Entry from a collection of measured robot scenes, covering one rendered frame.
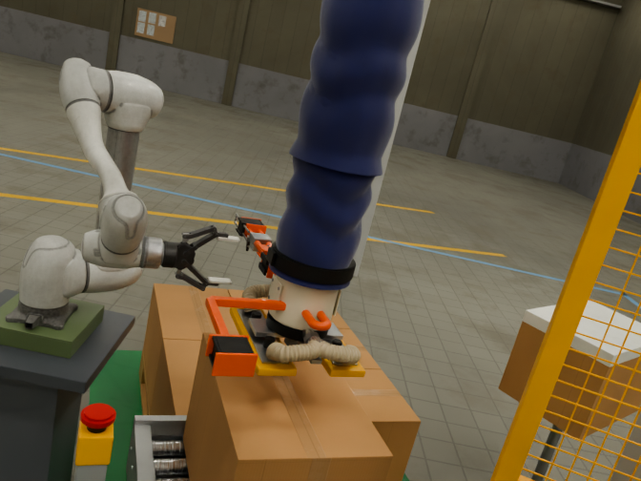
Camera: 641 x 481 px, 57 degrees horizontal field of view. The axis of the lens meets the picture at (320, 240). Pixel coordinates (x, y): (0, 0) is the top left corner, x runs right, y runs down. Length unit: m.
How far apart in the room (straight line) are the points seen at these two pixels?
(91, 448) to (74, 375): 0.67
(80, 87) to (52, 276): 0.61
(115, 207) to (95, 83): 0.57
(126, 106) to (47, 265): 0.57
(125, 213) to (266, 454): 0.66
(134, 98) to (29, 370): 0.90
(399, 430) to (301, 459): 1.11
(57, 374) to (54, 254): 0.38
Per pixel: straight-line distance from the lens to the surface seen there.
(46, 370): 2.03
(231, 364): 1.20
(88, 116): 1.89
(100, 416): 1.34
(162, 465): 2.02
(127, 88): 1.99
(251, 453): 1.44
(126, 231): 1.51
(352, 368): 1.54
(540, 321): 2.71
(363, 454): 1.54
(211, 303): 1.42
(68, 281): 2.10
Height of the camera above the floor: 1.82
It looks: 16 degrees down
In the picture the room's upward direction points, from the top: 14 degrees clockwise
